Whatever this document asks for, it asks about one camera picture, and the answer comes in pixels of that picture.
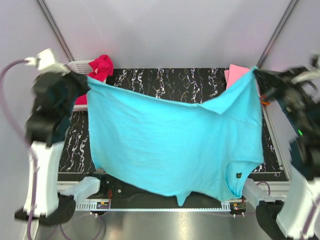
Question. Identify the aluminium frame rail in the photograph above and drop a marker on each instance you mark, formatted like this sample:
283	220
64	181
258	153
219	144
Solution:
278	189

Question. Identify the orange folded t shirt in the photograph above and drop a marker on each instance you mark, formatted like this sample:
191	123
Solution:
263	101

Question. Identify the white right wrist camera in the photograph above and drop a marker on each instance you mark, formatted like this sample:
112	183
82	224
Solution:
309	74

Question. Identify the white plastic basket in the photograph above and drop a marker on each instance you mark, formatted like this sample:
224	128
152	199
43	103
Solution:
81	67

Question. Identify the pink folded t shirt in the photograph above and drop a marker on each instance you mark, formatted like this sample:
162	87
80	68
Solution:
234	73

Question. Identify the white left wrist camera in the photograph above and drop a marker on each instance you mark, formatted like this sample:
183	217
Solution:
46	61

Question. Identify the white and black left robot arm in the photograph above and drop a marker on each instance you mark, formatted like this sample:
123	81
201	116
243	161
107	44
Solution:
44	203

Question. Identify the cyan t shirt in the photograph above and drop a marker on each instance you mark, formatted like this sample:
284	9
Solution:
173	148

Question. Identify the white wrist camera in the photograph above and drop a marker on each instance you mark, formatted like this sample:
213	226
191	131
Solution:
309	74
46	61

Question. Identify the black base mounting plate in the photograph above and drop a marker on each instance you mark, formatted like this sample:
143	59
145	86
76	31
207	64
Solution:
124	196

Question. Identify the black marbled table mat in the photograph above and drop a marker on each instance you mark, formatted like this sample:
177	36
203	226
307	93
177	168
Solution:
189	85

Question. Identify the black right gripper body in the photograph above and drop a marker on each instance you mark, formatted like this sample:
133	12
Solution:
294	96

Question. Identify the white slotted cable duct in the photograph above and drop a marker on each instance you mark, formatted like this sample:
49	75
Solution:
92	206

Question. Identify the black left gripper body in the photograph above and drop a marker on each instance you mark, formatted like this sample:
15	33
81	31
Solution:
77	85

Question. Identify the red t shirt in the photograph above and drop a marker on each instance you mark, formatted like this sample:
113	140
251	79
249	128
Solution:
102	67

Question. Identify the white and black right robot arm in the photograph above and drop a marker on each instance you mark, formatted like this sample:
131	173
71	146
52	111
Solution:
293	218

